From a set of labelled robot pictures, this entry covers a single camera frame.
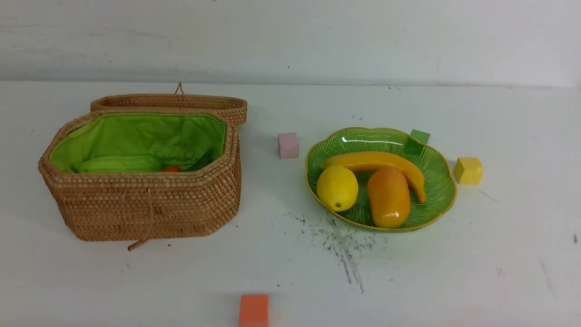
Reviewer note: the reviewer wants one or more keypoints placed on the yellow toy lemon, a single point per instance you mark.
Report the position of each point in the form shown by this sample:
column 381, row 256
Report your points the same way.
column 337, row 188

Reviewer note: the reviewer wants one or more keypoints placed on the yellow toy banana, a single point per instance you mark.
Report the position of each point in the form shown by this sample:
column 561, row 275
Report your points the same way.
column 369, row 161

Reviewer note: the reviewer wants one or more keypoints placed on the orange toy mango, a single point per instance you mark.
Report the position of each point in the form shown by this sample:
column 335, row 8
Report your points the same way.
column 389, row 198

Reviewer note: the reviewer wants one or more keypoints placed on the orange toy carrot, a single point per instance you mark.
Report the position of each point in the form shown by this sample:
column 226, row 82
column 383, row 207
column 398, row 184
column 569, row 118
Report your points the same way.
column 192, row 164

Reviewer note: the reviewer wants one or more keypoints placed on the green toy cucumber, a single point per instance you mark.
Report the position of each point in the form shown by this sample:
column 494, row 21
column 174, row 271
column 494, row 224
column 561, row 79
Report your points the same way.
column 130, row 164

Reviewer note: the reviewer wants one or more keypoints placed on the pink foam cube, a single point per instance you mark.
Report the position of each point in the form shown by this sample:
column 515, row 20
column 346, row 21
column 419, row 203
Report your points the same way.
column 288, row 145

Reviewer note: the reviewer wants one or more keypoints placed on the woven wicker basket green lining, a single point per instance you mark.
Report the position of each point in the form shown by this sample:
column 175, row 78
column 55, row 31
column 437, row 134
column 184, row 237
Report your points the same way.
column 148, row 205

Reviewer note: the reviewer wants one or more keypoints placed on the green foam cube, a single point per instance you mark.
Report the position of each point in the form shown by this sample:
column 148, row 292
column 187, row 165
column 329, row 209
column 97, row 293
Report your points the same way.
column 420, row 136

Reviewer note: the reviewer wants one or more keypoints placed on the orange foam cube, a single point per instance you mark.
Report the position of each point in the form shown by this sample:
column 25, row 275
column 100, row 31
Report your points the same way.
column 254, row 310

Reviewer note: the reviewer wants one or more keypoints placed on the green glass leaf plate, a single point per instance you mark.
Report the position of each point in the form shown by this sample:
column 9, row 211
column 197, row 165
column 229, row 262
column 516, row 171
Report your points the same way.
column 440, row 185

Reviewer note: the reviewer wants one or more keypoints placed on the yellow foam cube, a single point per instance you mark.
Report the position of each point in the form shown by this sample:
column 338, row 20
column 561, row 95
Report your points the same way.
column 468, row 170

